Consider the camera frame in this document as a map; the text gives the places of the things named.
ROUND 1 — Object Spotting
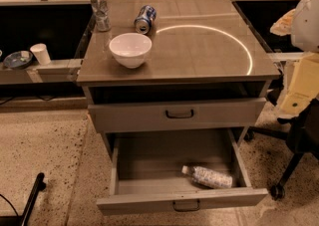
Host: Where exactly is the grey open middle drawer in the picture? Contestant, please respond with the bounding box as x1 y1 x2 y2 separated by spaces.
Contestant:
97 128 267 216

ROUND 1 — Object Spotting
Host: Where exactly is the black top drawer handle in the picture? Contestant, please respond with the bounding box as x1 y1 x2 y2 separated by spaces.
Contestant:
164 110 194 119

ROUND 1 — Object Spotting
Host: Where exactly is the black cable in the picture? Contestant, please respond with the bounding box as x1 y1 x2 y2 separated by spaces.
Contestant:
0 193 20 218

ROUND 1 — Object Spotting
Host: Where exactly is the black middle drawer handle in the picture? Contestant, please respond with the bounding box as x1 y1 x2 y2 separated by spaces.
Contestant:
172 200 200 213

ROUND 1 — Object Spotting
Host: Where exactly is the white ceramic bowl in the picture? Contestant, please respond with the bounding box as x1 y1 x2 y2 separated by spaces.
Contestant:
109 33 153 69

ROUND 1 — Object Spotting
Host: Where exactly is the black office chair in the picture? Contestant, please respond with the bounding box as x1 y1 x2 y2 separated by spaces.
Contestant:
244 99 319 200

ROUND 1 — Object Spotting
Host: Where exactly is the grey top drawer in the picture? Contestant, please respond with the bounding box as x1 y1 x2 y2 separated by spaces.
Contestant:
89 99 266 132

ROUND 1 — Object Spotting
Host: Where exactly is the white paper cup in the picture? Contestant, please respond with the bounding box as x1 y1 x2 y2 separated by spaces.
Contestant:
30 43 51 65

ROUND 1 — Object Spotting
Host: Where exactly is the black floor stand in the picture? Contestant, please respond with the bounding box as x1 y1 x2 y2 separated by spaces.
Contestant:
0 172 46 226

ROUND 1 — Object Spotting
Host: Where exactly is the silver upright can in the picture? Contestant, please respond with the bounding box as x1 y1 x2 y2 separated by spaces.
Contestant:
90 0 111 32

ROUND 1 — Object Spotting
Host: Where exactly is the grey drawer cabinet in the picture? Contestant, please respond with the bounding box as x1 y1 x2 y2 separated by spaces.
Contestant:
77 0 279 149

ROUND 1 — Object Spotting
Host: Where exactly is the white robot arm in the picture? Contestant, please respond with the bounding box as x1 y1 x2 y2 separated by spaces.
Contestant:
291 0 319 53

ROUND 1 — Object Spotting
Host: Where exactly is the blue soda can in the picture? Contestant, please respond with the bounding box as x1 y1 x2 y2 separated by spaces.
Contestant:
134 5 157 34

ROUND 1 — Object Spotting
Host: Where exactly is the blue plastic bottle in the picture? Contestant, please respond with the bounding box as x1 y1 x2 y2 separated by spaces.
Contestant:
181 165 233 189

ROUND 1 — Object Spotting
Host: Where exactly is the grey side shelf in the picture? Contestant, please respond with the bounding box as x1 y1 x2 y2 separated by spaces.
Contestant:
0 59 83 85

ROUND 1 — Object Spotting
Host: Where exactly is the black drawer handle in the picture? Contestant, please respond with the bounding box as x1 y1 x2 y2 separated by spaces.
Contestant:
164 110 194 119
172 200 200 213

